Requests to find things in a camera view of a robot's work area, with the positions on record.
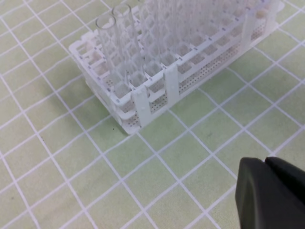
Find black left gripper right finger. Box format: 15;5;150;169
265;157;305;229

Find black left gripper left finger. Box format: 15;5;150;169
235;157;272;229

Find white test tube rack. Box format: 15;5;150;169
69;0;283;134

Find clear test tube in rack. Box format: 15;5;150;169
112;3;146;87
95;13;129;89

